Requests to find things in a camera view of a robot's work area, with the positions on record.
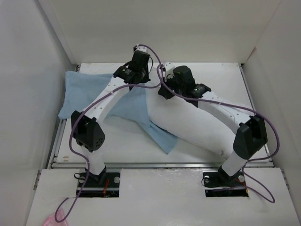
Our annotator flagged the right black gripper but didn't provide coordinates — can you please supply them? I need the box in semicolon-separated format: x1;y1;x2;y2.
158;73;185;99

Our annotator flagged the white pillow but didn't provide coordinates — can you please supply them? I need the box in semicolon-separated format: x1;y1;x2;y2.
145;65;238;157

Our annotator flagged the light blue pillowcase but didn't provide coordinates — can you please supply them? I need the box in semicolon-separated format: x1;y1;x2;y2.
58;70;178;155

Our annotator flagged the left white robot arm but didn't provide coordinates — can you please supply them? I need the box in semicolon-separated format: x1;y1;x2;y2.
71;47;150;187

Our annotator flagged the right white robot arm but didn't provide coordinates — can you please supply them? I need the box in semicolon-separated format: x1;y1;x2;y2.
158;62;268;186

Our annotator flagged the pink cloth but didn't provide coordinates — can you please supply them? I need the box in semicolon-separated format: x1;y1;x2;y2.
43;209;68;226

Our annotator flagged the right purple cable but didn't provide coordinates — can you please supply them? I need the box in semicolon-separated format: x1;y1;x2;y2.
157;65;281;204

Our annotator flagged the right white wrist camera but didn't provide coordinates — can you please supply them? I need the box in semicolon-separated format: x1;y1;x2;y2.
163;62;175;82

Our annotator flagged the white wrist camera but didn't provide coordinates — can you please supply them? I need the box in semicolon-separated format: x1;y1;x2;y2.
163;62;175;82
133;45;148;53

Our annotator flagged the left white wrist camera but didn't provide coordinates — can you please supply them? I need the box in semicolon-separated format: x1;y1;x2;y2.
133;45;148;53

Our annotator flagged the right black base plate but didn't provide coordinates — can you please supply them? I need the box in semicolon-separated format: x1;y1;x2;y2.
201;171;249;198

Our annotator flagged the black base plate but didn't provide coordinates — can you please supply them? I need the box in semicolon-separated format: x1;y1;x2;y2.
201;171;249;198
79;172;120;198

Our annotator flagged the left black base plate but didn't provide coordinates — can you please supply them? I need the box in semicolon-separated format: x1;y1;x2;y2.
79;172;120;198

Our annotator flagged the aluminium front rail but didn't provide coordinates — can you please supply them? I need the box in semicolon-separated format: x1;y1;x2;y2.
50;162;276;170

